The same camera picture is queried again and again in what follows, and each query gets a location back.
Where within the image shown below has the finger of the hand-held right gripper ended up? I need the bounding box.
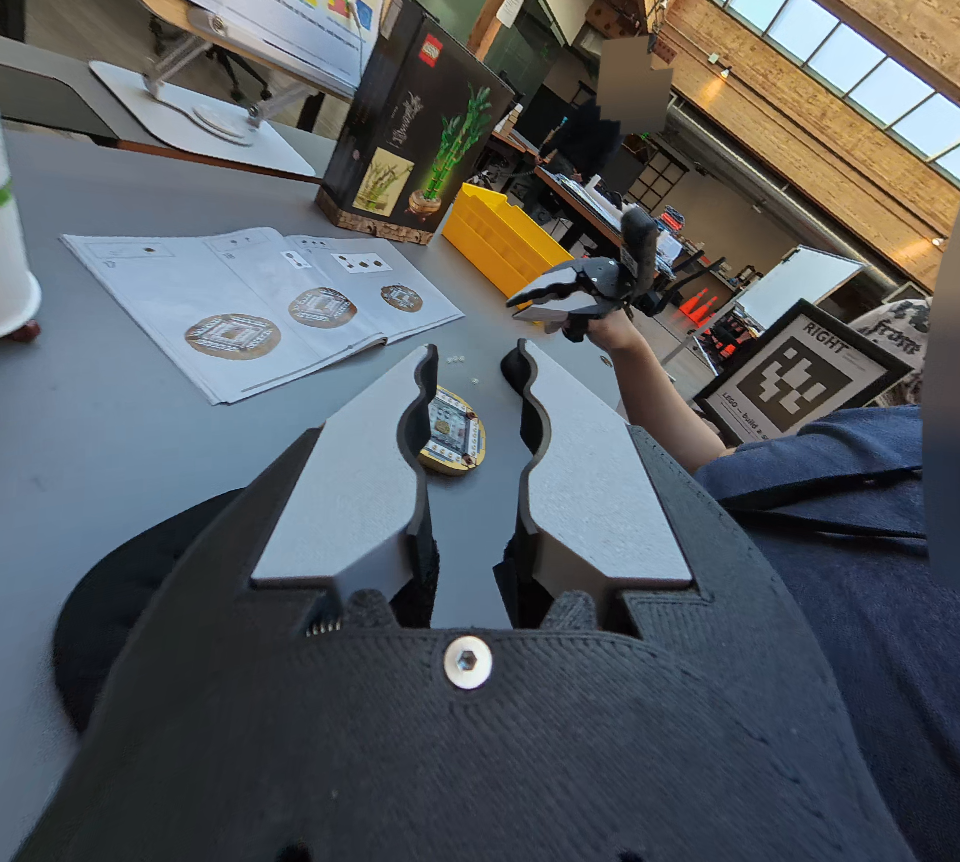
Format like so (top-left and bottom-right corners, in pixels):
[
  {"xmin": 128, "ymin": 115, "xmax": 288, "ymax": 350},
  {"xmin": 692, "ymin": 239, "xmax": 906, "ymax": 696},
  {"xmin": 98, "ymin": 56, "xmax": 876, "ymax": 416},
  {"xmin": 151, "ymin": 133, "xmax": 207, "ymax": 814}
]
[
  {"xmin": 513, "ymin": 301, "xmax": 603, "ymax": 335},
  {"xmin": 505, "ymin": 259, "xmax": 597, "ymax": 310}
]

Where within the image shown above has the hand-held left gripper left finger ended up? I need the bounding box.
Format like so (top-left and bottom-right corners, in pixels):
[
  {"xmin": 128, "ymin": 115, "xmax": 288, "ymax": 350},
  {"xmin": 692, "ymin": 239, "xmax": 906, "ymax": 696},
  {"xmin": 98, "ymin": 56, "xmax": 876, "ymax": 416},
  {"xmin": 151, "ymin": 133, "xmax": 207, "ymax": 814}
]
[{"xmin": 251, "ymin": 345, "xmax": 441, "ymax": 628}]

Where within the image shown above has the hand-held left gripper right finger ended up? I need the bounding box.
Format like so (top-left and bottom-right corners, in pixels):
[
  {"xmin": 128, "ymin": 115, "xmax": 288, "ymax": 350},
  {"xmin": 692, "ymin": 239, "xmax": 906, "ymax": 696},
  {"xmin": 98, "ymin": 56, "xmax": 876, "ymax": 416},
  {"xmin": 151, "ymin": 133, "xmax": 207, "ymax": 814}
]
[{"xmin": 495, "ymin": 339, "xmax": 693, "ymax": 628}]

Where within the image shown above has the round tan lego base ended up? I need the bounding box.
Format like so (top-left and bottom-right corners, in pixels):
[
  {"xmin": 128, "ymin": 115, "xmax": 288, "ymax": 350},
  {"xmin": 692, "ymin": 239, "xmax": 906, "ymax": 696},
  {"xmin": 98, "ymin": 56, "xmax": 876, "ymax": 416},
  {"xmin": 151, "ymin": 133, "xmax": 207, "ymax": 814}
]
[{"xmin": 416, "ymin": 386, "xmax": 489, "ymax": 478}]

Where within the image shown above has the person's right forearm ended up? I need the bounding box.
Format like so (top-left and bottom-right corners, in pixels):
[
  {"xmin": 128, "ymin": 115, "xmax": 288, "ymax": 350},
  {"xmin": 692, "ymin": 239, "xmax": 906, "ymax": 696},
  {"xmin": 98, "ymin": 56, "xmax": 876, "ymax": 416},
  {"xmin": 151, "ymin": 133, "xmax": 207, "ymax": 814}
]
[{"xmin": 600, "ymin": 333, "xmax": 732, "ymax": 475}]

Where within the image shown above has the black lego set box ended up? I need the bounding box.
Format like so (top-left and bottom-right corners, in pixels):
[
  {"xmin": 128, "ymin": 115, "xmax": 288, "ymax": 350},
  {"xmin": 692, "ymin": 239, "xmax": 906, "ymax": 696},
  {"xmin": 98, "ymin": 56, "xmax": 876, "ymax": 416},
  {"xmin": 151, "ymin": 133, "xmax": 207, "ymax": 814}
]
[{"xmin": 315, "ymin": 0, "xmax": 519, "ymax": 247}]

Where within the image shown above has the open lego instruction booklet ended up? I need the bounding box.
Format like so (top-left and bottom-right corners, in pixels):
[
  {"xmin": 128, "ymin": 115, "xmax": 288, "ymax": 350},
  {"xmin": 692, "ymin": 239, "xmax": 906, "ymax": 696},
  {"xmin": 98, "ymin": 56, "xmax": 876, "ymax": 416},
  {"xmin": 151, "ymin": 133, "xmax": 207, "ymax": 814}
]
[{"xmin": 61, "ymin": 226, "xmax": 466, "ymax": 406}]

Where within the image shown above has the person's right hand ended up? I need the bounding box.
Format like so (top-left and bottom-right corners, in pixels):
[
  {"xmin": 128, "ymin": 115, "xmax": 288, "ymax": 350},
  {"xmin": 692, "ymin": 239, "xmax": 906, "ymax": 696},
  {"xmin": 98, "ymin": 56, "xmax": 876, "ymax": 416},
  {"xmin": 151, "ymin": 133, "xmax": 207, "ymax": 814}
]
[{"xmin": 583, "ymin": 311, "xmax": 640, "ymax": 355}]

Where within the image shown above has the stack of yellow bins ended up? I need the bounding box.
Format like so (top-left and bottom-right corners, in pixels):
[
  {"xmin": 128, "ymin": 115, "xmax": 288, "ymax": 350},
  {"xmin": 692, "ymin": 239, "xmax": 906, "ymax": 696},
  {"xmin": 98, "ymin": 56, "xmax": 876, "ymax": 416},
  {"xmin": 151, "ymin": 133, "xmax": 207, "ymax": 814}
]
[{"xmin": 441, "ymin": 183, "xmax": 576, "ymax": 302}]

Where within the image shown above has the wooden background table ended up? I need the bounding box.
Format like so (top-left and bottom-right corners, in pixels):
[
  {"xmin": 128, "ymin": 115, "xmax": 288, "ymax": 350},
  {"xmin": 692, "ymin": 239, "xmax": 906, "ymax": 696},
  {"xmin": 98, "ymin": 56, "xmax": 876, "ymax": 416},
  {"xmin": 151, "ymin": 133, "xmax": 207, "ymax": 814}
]
[{"xmin": 534, "ymin": 165, "xmax": 627, "ymax": 250}]

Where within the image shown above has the white whiteboard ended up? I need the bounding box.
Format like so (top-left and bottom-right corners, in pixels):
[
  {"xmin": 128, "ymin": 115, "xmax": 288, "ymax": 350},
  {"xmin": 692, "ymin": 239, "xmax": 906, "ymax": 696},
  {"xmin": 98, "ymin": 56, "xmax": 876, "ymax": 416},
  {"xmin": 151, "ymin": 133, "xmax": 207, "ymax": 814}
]
[{"xmin": 736, "ymin": 245, "xmax": 865, "ymax": 332}]

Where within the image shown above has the black framed tag sign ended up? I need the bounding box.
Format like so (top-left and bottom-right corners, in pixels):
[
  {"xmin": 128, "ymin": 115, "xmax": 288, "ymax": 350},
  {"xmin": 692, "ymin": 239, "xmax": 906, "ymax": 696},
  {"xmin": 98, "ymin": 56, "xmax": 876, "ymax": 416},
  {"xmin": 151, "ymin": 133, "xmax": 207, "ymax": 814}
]
[{"xmin": 693, "ymin": 299, "xmax": 914, "ymax": 448}]

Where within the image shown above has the black cloth pad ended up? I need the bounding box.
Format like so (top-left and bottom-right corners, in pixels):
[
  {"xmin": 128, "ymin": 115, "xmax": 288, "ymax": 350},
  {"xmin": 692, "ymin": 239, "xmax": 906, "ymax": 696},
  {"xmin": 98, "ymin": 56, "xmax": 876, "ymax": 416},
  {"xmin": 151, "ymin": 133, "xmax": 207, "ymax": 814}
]
[{"xmin": 52, "ymin": 487, "xmax": 249, "ymax": 732}]

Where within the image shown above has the person's navy shirt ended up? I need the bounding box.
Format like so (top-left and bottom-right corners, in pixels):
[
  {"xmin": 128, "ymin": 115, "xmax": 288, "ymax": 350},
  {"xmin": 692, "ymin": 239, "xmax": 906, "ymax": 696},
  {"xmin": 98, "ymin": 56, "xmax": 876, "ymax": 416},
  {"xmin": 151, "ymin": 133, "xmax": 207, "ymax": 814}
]
[{"xmin": 693, "ymin": 405, "xmax": 960, "ymax": 862}]

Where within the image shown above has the grey printed cloth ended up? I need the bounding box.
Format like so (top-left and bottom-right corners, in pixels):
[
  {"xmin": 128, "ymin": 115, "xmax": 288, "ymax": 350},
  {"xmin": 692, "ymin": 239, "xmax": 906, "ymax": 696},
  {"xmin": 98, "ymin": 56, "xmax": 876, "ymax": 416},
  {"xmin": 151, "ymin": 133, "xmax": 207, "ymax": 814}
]
[{"xmin": 849, "ymin": 298, "xmax": 933, "ymax": 407}]

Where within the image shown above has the white display stand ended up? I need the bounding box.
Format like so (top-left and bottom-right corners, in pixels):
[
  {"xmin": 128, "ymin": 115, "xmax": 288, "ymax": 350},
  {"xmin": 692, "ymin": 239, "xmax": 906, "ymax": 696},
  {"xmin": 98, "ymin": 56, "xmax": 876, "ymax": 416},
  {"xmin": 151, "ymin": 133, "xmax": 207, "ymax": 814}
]
[{"xmin": 88, "ymin": 7, "xmax": 318, "ymax": 178}]

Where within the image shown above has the white green-striped paper cup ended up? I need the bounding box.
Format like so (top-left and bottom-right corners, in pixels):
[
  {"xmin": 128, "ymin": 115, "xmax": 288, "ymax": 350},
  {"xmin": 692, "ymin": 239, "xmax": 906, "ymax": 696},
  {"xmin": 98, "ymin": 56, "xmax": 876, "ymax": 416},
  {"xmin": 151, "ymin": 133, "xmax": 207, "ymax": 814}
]
[{"xmin": 0, "ymin": 127, "xmax": 43, "ymax": 343}]

